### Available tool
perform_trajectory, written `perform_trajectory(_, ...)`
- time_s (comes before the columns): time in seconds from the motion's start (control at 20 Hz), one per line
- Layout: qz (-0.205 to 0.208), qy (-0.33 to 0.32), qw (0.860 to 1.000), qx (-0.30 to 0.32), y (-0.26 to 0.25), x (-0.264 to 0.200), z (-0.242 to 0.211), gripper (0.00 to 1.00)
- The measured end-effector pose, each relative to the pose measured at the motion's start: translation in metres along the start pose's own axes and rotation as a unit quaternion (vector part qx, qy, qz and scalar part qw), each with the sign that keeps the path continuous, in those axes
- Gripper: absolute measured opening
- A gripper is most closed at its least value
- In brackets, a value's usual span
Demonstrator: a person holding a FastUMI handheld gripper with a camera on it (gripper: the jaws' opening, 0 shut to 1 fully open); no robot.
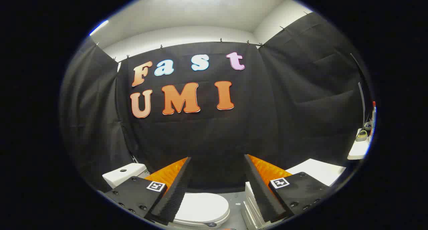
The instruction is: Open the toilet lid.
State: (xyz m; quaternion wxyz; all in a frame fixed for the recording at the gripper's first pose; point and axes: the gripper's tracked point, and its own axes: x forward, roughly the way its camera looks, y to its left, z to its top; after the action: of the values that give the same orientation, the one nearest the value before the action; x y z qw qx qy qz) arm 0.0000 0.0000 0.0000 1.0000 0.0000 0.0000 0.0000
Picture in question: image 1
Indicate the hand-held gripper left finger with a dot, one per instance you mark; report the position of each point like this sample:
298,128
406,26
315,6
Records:
179,190

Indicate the black backdrop cloth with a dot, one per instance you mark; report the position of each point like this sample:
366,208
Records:
214,139

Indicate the white side table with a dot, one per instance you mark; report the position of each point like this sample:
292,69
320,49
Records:
358,151

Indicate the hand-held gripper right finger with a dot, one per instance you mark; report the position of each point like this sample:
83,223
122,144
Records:
259,190

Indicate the white drawer cabinet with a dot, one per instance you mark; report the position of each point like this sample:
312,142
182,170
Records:
317,171

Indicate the grey tape roll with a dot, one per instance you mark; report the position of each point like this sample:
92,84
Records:
361,136

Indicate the bottle with red cap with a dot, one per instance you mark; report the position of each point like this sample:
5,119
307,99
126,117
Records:
373,118

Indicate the thin grey pole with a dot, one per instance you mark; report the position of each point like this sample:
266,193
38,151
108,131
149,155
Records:
362,103

